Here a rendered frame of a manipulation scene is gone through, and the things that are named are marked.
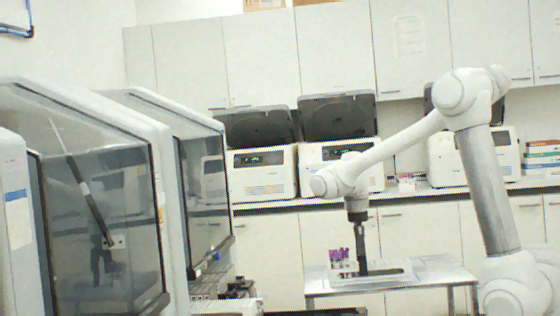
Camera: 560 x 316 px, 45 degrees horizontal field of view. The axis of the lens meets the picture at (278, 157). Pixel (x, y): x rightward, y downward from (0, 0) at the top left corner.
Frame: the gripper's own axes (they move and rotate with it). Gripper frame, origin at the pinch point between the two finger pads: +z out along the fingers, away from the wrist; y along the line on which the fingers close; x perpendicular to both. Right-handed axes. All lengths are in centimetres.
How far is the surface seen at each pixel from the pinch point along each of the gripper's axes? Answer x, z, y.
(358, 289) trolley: 2.5, 5.5, -11.0
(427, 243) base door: -54, 31, 187
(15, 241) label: 65, -39, -133
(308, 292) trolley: 19.9, 5.5, -10.1
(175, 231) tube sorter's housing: 56, -25, -47
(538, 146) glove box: -139, -22, 220
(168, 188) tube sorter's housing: 57, -38, -50
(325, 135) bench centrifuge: 3, -42, 245
